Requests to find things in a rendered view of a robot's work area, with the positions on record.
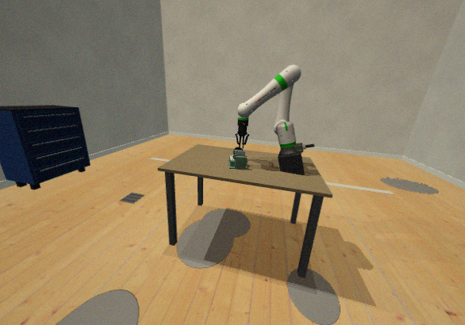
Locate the green bench vise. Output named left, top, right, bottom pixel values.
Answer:
left=228, top=147, right=248, bottom=169

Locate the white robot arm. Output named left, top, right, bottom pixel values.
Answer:
left=237, top=65, right=314, bottom=155

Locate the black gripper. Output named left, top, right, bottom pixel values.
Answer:
left=235, top=126, right=249, bottom=149

